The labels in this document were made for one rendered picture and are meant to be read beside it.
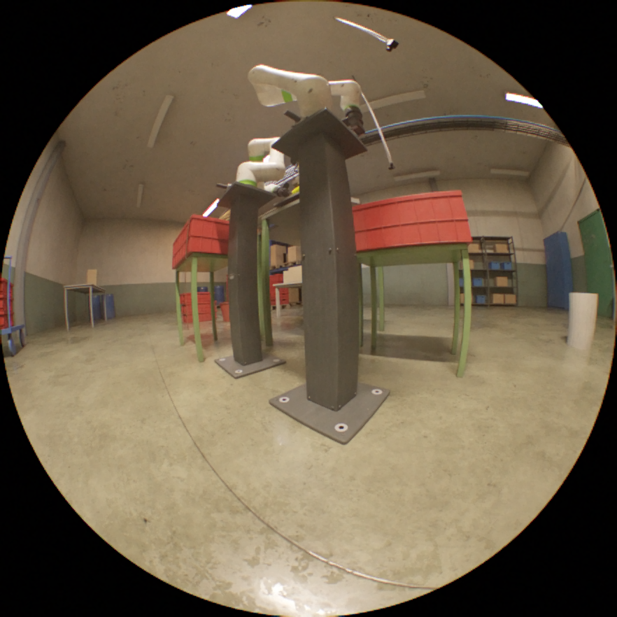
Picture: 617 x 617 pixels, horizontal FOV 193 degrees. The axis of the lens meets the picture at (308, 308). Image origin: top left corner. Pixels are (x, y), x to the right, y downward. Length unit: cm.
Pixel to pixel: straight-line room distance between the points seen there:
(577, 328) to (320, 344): 177
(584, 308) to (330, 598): 178
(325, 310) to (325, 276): 9
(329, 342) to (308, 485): 34
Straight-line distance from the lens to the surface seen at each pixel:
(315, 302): 49
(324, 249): 48
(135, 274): 905
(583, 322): 178
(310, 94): 78
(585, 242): 616
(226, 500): 40
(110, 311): 813
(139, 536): 44
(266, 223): 139
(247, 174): 114
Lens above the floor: 34
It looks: 4 degrees down
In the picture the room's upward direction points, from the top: 2 degrees counter-clockwise
